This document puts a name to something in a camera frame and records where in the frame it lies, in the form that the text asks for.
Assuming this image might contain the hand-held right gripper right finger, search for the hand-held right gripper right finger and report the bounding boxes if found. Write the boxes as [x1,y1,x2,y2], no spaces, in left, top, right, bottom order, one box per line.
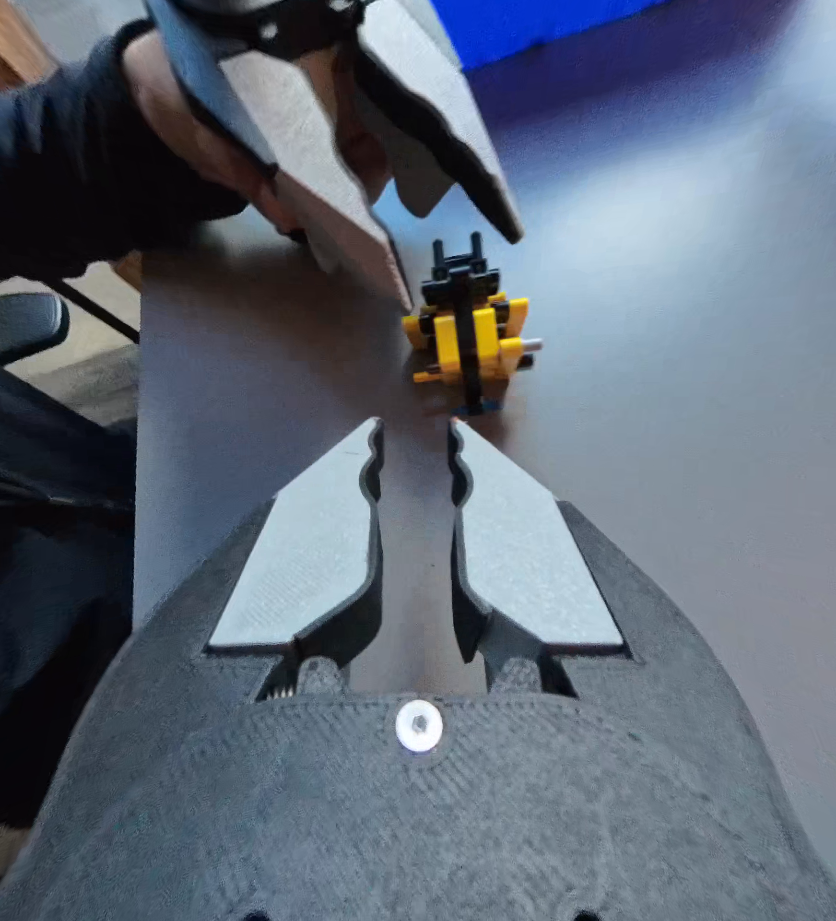
[448,419,625,664]

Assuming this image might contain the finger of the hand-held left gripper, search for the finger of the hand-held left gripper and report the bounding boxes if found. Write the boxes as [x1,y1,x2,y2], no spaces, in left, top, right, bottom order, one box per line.
[355,0,526,247]
[144,0,416,315]

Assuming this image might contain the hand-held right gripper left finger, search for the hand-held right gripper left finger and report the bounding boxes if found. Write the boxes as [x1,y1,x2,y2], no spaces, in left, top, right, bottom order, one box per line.
[208,416,386,669]

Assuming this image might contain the yellow black lego model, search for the yellow black lego model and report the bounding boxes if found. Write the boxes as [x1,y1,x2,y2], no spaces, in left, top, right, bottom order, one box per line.
[402,232,544,418]

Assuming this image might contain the person's left forearm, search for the person's left forearm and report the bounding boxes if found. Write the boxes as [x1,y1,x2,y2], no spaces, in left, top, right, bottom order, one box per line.
[0,22,246,289]

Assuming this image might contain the person's left hand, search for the person's left hand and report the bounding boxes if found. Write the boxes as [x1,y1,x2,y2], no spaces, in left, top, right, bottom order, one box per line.
[123,32,393,242]

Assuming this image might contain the blue plastic bin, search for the blue plastic bin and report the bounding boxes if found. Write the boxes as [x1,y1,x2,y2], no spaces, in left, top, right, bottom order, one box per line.
[428,0,667,71]

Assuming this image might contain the person's legs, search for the person's legs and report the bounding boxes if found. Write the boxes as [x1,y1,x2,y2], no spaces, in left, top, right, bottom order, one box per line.
[0,338,138,850]

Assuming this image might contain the black desk chair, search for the black desk chair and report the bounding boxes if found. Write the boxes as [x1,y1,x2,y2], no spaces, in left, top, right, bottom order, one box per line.
[0,277,141,365]

